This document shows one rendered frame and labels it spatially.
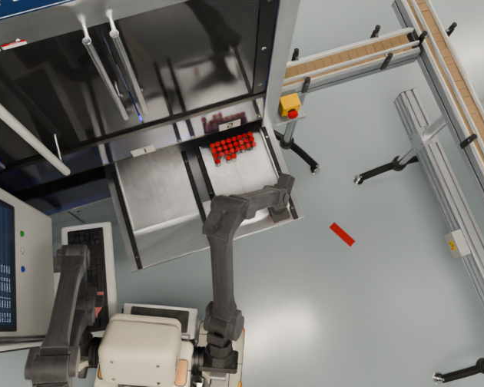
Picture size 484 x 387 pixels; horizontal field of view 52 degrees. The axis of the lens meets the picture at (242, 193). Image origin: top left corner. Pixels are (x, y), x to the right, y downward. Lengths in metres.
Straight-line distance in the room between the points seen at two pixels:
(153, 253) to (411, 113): 1.43
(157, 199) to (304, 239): 1.13
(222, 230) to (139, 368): 0.45
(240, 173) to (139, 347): 0.86
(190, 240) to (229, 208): 0.65
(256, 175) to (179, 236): 0.39
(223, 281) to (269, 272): 1.43
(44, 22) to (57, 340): 0.70
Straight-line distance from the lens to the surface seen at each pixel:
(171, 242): 1.92
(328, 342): 2.81
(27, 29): 1.18
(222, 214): 1.29
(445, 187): 2.51
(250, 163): 1.99
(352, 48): 2.18
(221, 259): 1.31
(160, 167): 2.00
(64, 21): 1.17
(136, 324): 1.46
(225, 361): 1.54
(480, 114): 2.25
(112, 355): 1.42
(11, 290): 1.71
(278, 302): 2.78
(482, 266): 2.51
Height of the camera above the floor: 2.76
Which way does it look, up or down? 75 degrees down
